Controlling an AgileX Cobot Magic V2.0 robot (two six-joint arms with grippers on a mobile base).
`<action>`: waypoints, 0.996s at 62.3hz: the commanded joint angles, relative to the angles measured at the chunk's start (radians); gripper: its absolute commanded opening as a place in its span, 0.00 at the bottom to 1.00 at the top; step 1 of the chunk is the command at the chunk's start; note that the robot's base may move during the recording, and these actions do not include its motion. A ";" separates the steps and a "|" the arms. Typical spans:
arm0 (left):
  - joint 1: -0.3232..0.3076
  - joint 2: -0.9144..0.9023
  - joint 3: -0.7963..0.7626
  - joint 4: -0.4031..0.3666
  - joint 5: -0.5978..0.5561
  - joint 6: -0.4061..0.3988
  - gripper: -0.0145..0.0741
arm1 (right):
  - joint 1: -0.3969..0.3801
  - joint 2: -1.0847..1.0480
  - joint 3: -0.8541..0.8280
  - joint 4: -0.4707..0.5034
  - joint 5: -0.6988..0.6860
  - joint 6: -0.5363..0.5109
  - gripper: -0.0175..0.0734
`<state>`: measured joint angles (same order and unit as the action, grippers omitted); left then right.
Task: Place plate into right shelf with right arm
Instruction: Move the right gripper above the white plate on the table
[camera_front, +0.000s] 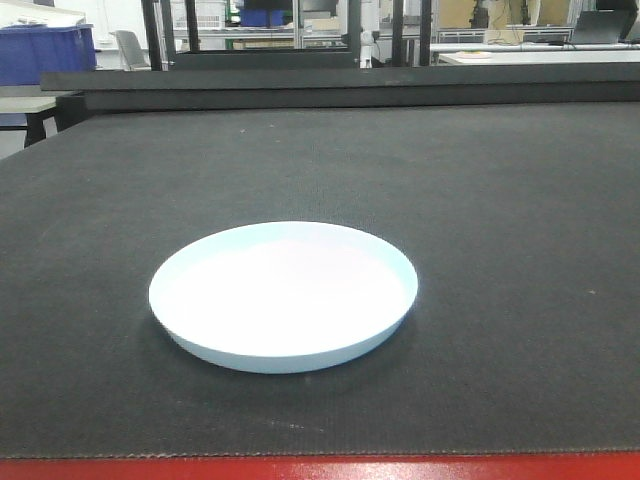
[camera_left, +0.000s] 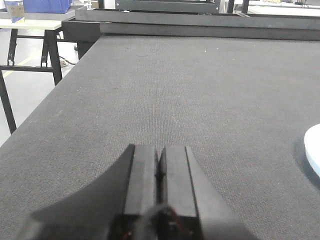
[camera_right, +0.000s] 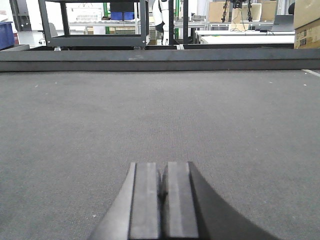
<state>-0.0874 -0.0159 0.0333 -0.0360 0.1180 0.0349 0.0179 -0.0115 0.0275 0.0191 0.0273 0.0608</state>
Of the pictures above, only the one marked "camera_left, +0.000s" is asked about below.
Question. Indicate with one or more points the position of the black metal frame rails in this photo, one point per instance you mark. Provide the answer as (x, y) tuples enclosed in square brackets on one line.
[(86, 27)]

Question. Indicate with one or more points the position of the black woven table mat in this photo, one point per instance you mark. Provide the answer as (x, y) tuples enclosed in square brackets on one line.
[(242, 105)]

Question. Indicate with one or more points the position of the blue cup with brown label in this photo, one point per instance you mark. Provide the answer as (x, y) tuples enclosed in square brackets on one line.
[(16, 11)]

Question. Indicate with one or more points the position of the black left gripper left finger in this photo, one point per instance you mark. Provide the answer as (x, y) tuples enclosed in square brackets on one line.
[(108, 204)]

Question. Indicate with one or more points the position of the white blue round plate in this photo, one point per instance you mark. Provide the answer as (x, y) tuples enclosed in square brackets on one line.
[(312, 147)]

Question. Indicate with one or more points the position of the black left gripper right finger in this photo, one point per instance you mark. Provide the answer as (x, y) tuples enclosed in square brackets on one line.
[(201, 211)]

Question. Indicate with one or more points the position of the large blue storage crate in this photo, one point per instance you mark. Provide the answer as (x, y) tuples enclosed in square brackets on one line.
[(47, 6)]

